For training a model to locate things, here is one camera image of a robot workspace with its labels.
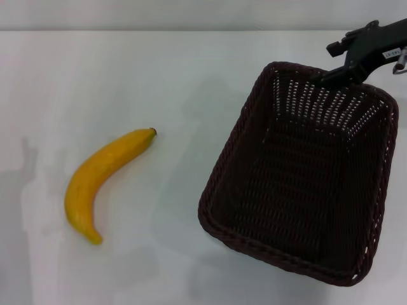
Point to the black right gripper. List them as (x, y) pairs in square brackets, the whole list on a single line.
[(370, 44)]

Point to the dark brown woven basket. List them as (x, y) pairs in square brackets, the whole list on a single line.
[(295, 190)]

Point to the yellow banana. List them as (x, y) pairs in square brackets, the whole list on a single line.
[(92, 171)]

